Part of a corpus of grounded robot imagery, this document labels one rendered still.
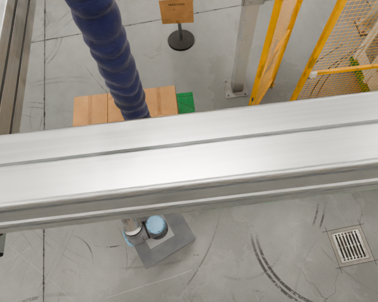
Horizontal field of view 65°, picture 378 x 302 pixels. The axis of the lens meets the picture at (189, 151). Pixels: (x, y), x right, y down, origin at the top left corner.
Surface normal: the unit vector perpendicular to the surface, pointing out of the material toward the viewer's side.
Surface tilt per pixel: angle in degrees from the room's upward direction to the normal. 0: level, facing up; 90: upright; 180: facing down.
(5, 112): 90
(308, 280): 0
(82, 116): 0
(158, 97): 0
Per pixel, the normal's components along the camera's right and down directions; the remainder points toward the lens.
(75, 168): -0.05, -0.39
